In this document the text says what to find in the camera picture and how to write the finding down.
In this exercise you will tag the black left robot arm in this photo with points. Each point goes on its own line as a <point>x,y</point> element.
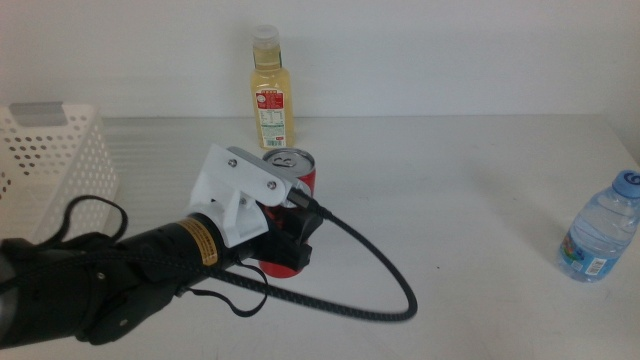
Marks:
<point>75,290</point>

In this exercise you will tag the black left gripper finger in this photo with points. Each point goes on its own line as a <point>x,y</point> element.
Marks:
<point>292,257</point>
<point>302,227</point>

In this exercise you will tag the red cola can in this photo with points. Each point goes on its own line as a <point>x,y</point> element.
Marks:
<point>290,162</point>

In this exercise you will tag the white perforated plastic basket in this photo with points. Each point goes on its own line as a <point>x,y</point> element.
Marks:
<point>50,150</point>

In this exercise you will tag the clear water bottle blue cap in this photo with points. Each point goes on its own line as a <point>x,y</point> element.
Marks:
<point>600,230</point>

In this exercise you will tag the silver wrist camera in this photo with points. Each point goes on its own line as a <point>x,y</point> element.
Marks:
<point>245,154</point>

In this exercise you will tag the yellow juice bottle white cap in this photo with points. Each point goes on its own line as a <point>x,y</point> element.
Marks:
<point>271,85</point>

